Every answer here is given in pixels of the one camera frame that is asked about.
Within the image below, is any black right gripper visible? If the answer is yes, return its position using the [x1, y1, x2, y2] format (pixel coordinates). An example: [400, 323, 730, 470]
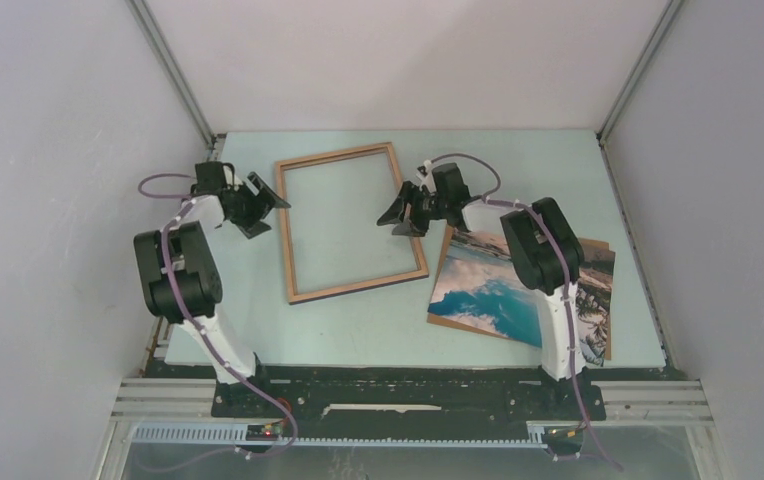
[377, 180, 448, 238]

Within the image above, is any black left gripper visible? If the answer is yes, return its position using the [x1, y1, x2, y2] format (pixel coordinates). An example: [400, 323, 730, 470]
[228, 173, 290, 239]

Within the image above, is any clear acrylic frame sheet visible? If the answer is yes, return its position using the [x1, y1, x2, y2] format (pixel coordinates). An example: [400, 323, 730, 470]
[282, 150, 420, 293]

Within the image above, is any wooden picture frame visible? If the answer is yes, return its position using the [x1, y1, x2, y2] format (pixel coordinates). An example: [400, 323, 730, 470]
[273, 141, 430, 306]

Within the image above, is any ocean sky photo print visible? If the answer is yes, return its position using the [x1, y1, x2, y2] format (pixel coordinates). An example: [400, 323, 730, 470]
[426, 228, 616, 369]

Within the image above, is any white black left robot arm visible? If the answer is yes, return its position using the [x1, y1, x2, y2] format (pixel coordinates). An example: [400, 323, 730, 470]
[133, 161, 290, 417]

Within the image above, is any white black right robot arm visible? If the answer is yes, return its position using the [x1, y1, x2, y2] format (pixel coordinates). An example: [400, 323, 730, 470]
[376, 160, 584, 418]

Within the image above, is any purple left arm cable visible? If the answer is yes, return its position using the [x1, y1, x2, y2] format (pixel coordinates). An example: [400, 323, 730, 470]
[137, 162, 300, 462]

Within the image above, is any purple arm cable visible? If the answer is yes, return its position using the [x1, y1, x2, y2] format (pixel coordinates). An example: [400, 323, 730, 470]
[137, 162, 300, 462]
[421, 153, 625, 475]

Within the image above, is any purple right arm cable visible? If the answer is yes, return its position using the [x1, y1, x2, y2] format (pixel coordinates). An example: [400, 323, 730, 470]
[421, 153, 625, 475]

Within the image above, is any brown frame backing board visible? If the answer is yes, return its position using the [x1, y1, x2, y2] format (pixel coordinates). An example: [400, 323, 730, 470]
[425, 225, 616, 362]

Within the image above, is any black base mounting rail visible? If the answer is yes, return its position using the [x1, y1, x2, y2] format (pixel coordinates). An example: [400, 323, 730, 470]
[211, 365, 606, 442]

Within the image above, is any aluminium extrusion base frame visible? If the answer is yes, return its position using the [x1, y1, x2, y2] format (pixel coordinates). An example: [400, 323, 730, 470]
[99, 367, 728, 479]

